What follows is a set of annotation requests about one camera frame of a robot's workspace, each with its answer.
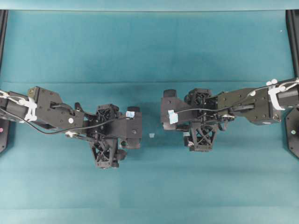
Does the left black frame rail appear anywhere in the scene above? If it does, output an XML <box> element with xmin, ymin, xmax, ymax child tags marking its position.
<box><xmin>0</xmin><ymin>9</ymin><xmax>9</xmax><ymax>66</ymax></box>

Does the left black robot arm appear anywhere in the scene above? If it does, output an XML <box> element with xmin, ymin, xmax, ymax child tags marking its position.
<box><xmin>0</xmin><ymin>86</ymin><xmax>127</xmax><ymax>169</ymax></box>

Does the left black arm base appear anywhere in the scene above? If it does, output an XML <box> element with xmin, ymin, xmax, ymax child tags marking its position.
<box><xmin>0</xmin><ymin>119</ymin><xmax>13</xmax><ymax>154</ymax></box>

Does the black camera cable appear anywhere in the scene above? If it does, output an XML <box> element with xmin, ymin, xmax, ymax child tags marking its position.
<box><xmin>0</xmin><ymin>102</ymin><xmax>131</xmax><ymax>135</ymax></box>
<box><xmin>174</xmin><ymin>79</ymin><xmax>299</xmax><ymax>115</ymax></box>

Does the right black frame rail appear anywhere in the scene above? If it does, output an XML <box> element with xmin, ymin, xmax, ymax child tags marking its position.
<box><xmin>285</xmin><ymin>9</ymin><xmax>299</xmax><ymax>77</ymax></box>

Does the black frame rail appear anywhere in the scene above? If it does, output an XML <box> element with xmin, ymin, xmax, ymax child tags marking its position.
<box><xmin>285</xmin><ymin>9</ymin><xmax>299</xmax><ymax>77</ymax></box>
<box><xmin>0</xmin><ymin>9</ymin><xmax>9</xmax><ymax>66</ymax></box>

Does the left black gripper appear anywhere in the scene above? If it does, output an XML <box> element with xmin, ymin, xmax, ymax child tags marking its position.
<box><xmin>74</xmin><ymin>104</ymin><xmax>126</xmax><ymax>168</ymax></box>

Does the left black camera cable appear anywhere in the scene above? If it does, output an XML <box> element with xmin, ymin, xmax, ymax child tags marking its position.
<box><xmin>0</xmin><ymin>102</ymin><xmax>131</xmax><ymax>135</ymax></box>

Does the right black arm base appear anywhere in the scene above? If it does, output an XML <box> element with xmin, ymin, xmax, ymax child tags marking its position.
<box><xmin>284</xmin><ymin>104</ymin><xmax>299</xmax><ymax>159</ymax></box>

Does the right black camera cable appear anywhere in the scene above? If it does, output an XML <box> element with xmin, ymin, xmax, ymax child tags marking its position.
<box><xmin>174</xmin><ymin>79</ymin><xmax>299</xmax><ymax>115</ymax></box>

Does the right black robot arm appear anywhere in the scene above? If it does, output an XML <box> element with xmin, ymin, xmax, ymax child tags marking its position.
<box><xmin>168</xmin><ymin>78</ymin><xmax>299</xmax><ymax>152</ymax></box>

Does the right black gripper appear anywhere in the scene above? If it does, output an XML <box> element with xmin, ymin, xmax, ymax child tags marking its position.
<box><xmin>176</xmin><ymin>88</ymin><xmax>235</xmax><ymax>152</ymax></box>

